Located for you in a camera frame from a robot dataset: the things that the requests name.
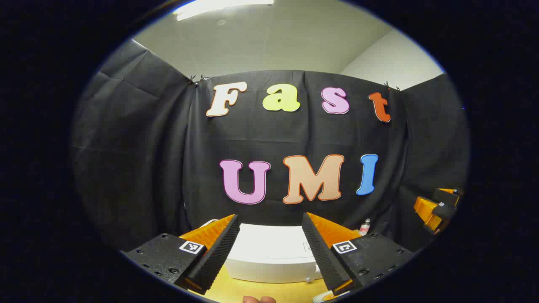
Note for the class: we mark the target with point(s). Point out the ceiling light panel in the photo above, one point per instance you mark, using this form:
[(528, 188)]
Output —
[(219, 6)]

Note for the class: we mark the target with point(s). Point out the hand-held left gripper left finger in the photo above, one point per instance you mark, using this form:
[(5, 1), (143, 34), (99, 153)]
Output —
[(219, 252)]

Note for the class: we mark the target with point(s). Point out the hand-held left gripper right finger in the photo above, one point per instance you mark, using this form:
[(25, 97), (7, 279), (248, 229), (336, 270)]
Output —
[(322, 256)]

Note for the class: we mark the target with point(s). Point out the small pink-label bottle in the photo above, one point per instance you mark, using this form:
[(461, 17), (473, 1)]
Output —
[(364, 228)]

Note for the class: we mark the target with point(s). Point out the white microwave oven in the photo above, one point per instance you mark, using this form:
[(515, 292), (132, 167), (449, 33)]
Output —
[(269, 252)]

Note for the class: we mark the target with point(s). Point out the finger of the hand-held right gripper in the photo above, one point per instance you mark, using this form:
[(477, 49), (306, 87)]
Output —
[(448, 197), (427, 212)]

